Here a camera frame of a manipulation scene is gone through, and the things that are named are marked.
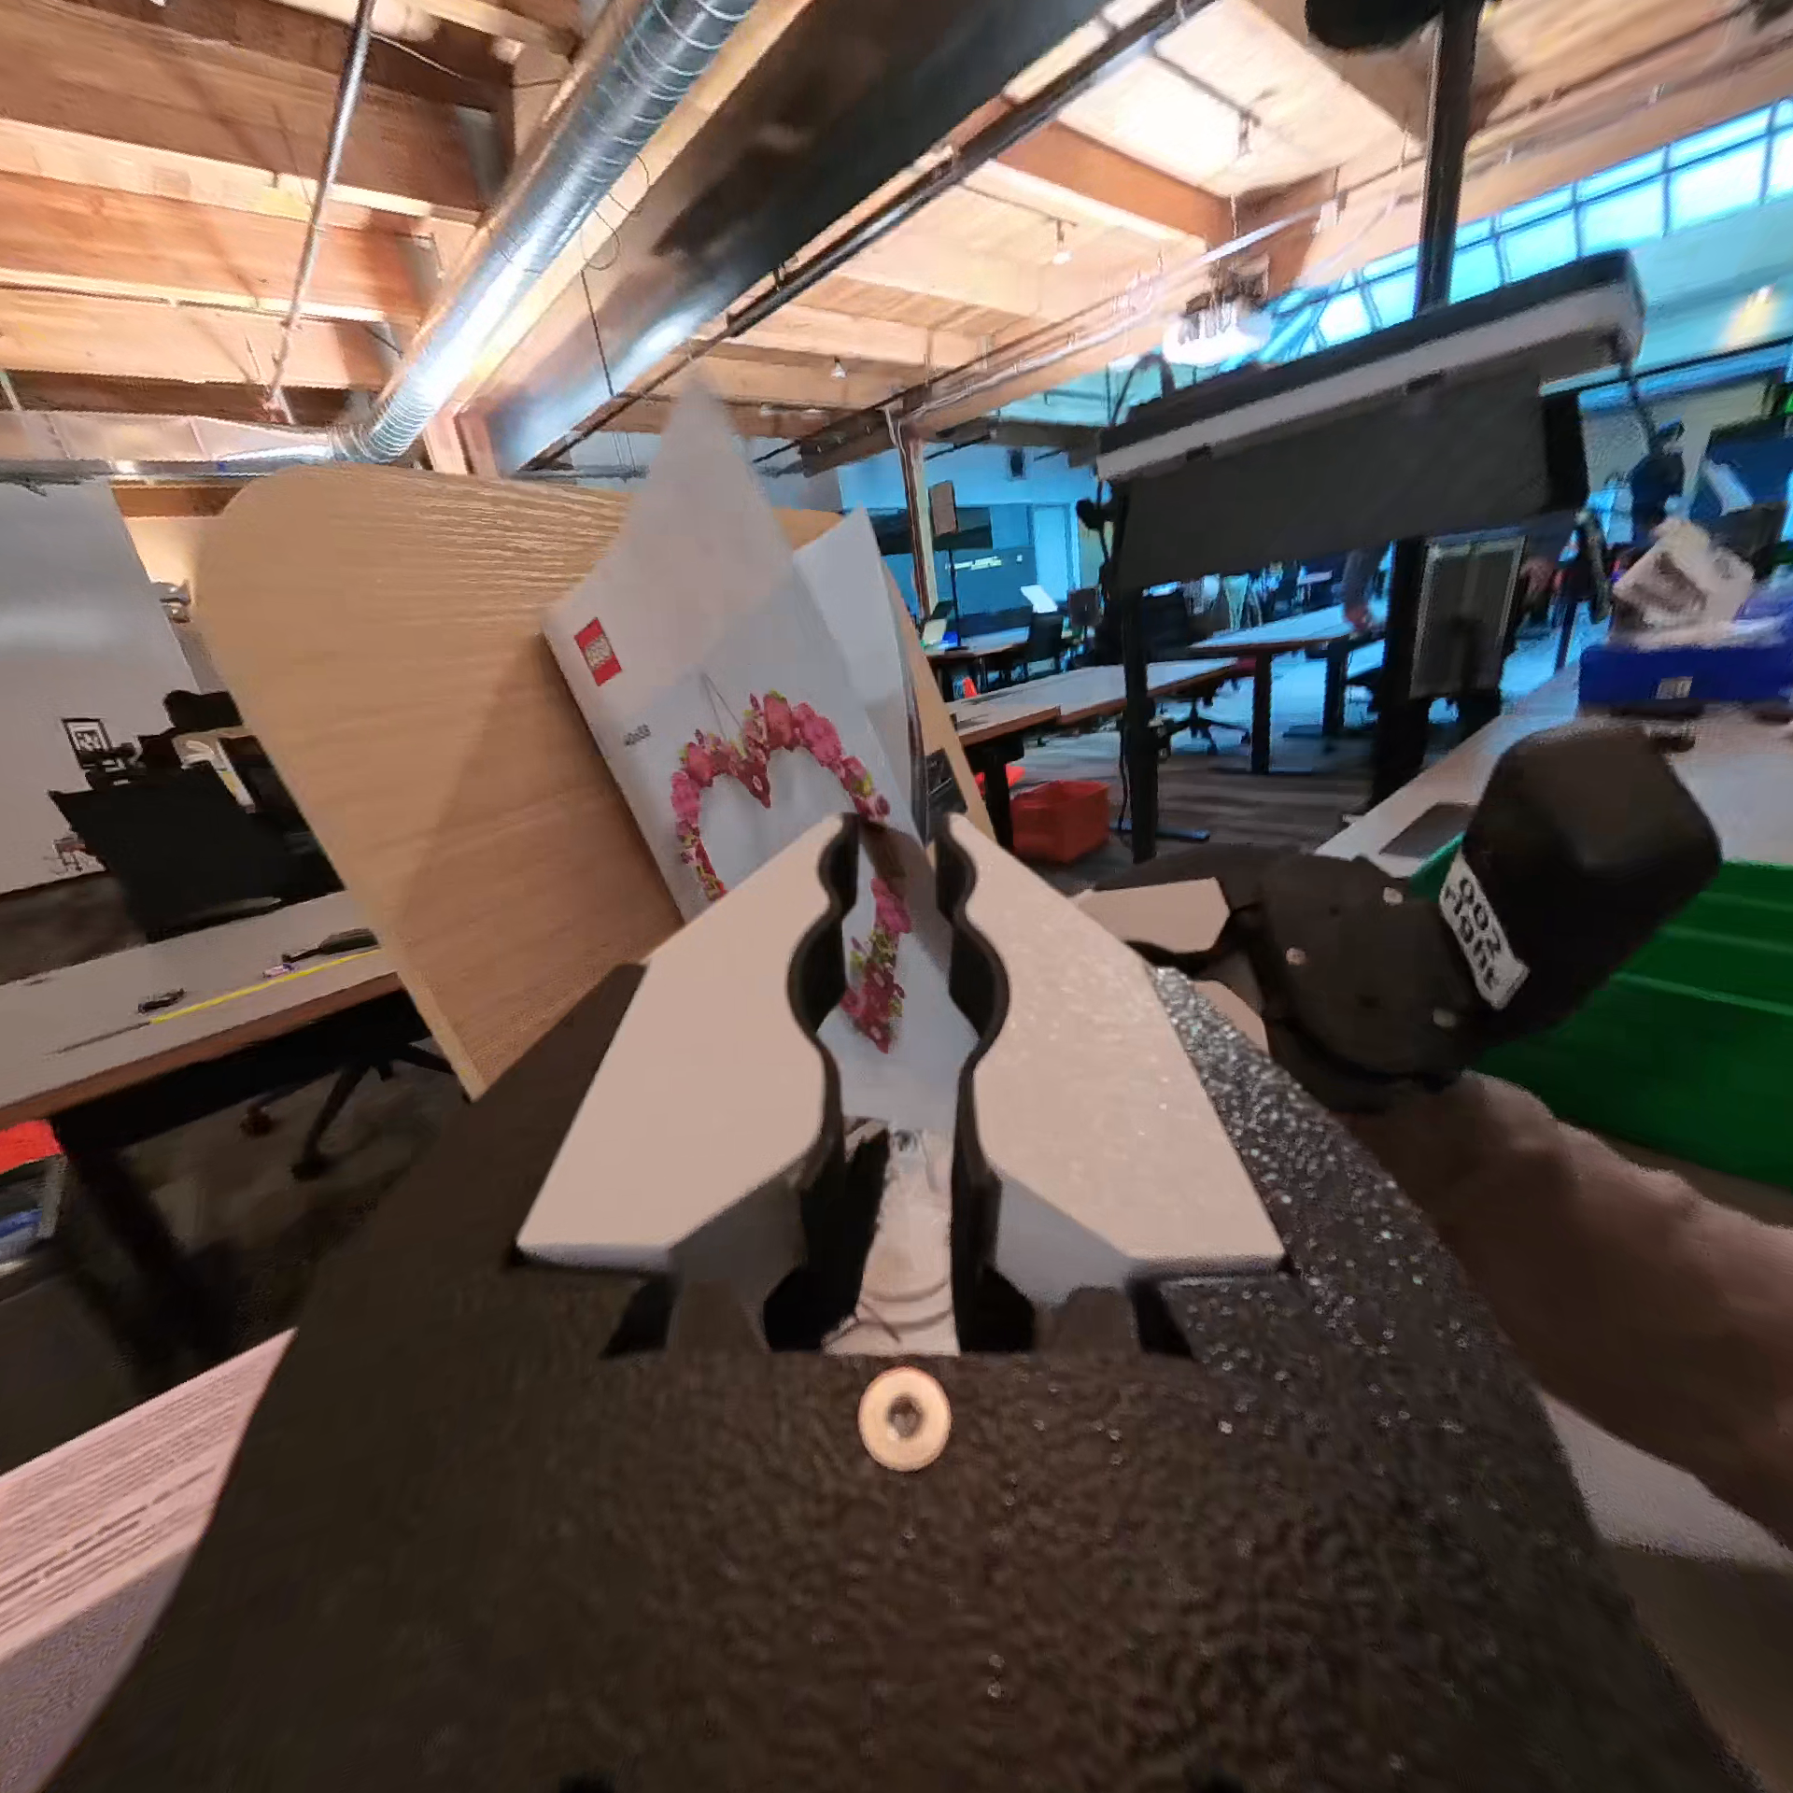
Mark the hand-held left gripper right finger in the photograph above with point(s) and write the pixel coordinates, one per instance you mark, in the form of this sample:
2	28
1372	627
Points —
1121	1122

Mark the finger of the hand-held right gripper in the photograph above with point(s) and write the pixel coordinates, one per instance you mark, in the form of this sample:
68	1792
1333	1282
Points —
1233	1012
1155	924

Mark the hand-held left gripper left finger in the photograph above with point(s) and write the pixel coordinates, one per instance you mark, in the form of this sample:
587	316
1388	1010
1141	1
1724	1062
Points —
674	1094

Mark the white book stand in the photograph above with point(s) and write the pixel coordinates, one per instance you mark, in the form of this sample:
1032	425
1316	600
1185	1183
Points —
903	1232

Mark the brick set instruction booklet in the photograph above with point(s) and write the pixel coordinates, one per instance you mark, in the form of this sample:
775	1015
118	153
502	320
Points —
674	701

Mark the person's right forearm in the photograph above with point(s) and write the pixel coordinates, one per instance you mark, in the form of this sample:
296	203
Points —
1611	1259

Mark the red plastic crate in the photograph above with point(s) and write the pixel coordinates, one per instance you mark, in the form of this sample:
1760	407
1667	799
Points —
1061	825

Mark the background office desk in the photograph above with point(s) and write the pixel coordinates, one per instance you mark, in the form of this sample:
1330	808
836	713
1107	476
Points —
1121	685

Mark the green plastic bin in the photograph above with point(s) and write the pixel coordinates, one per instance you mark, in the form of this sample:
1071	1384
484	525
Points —
1680	1035

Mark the black office chair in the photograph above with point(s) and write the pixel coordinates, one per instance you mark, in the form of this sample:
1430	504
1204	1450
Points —
351	1106

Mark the yellow tape measure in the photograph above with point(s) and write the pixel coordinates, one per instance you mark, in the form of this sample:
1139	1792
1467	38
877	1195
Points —
252	988

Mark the blue storage bin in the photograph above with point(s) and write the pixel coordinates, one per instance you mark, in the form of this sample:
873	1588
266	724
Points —
1724	672

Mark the black monitor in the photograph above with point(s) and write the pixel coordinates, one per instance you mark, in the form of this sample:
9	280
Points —
1330	476

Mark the light wooden partition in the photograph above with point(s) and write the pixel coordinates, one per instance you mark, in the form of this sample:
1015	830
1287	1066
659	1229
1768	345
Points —
393	701

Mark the grey side desk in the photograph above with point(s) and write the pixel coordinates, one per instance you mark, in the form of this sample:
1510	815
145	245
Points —
170	980

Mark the black vertical pole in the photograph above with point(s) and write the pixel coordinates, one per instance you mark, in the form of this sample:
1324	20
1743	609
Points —
1448	139

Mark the silver ventilation duct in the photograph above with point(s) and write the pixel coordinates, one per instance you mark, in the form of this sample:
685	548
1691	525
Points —
560	181

